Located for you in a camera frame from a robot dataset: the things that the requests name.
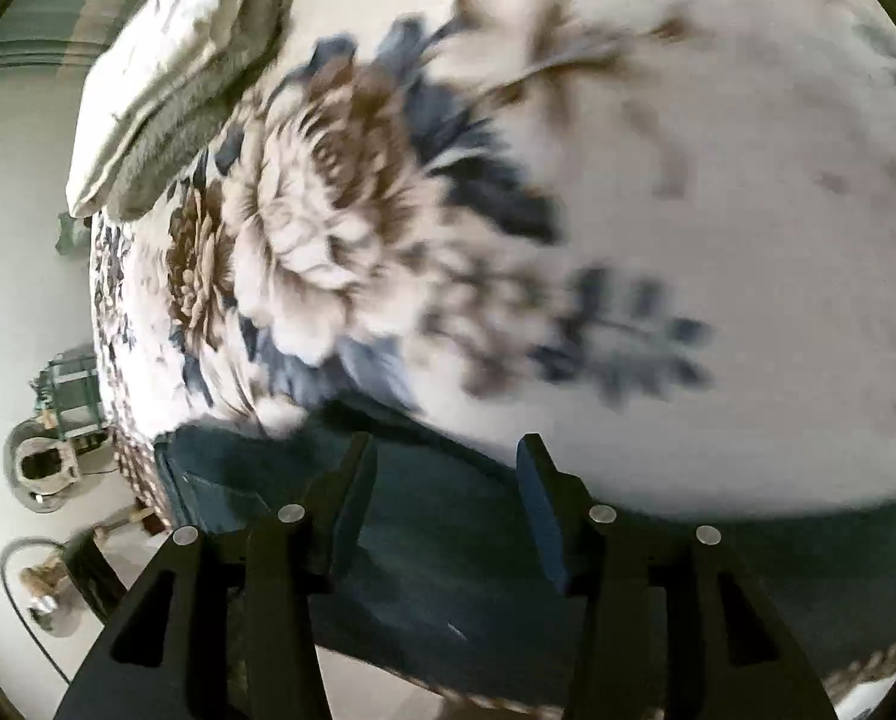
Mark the folded grey pants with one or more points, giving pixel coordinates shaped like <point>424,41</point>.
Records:
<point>173,135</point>

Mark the dark blue denim jeans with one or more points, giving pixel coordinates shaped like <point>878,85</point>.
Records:
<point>447,587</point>

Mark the left green curtain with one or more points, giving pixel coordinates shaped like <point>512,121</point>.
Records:
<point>60,33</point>

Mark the folded white pants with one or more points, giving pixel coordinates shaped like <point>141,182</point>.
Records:
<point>163,45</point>

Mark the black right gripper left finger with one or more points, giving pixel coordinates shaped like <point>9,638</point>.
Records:
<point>164,651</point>

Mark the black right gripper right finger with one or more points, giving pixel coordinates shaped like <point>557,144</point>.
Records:
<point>673,620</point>

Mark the floral bed blanket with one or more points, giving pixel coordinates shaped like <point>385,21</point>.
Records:
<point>660,234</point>

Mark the white round bucket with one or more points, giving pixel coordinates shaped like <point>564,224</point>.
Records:
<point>41,469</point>

